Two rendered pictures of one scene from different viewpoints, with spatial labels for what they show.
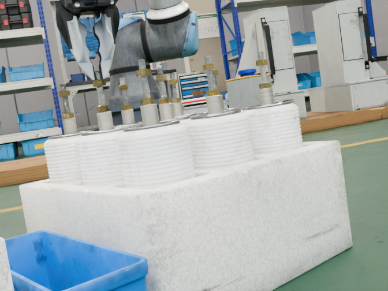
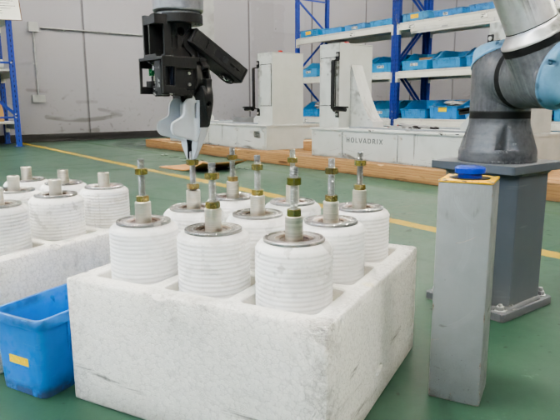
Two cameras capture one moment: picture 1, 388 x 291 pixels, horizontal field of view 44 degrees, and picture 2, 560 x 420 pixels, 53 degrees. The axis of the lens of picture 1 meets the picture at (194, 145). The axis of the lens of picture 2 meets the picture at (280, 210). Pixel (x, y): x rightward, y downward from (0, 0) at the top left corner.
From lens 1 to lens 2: 0.91 m
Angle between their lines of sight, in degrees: 67
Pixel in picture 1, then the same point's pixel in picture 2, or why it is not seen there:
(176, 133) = (121, 237)
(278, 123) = (259, 267)
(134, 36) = (489, 71)
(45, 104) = not seen: outside the picture
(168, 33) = (516, 72)
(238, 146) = (188, 272)
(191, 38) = (543, 84)
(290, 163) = (221, 317)
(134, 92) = (472, 147)
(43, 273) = not seen: hidden behind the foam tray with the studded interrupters
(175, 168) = (117, 267)
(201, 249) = (105, 343)
